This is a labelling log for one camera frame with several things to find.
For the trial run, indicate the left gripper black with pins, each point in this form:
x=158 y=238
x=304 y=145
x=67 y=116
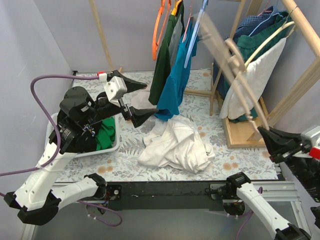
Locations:
x=124 y=107

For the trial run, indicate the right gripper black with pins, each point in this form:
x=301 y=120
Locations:
x=289 y=149

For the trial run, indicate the bright green t shirt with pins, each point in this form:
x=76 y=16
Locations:
x=106 y=135

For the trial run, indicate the orange plastic hanger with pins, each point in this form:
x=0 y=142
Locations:
x=164 y=9

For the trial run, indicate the white t shirt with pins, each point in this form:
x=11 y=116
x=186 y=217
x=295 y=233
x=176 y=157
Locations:
x=178 y=144

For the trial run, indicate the beige wooden hanger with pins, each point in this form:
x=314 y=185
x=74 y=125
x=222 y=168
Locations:
x=230 y=61

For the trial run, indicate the light blue hanger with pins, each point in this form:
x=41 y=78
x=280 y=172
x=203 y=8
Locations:
x=195 y=32

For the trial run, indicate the black daisy t shirt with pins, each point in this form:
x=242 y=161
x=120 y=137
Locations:
x=86 y=140

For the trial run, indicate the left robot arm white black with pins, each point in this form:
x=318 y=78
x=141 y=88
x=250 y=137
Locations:
x=79 y=121

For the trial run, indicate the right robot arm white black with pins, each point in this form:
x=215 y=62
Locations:
x=258 y=198

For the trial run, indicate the cream t shirt on table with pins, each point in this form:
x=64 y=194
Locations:
x=141 y=100

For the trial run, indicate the teal blue t shirt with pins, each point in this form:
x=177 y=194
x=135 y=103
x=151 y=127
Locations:
x=173 y=91

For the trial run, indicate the dark green raglan shirt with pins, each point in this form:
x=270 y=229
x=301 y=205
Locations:
x=173 y=30

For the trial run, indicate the yellow plastic hanger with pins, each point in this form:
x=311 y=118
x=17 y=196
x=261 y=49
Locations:
x=175 y=7

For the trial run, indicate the cream plastic hanger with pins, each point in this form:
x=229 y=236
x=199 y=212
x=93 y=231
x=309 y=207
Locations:
x=262 y=47

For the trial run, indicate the blue checked shirt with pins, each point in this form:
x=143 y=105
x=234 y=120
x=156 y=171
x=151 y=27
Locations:
x=251 y=26

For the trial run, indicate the floral table cloth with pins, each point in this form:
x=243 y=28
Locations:
x=122 y=164

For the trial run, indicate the wooden clothes rack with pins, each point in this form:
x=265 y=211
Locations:
x=238 y=135

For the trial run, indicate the white garment right rack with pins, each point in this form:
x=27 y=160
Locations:
x=257 y=75

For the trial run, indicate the teal green garment right rack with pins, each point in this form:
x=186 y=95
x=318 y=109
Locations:
x=251 y=33

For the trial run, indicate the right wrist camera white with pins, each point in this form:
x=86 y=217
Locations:
x=311 y=142

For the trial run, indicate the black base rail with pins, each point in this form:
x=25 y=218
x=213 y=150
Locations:
x=167 y=195

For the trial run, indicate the pink wire hanger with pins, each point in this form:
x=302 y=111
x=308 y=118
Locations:
x=188 y=22

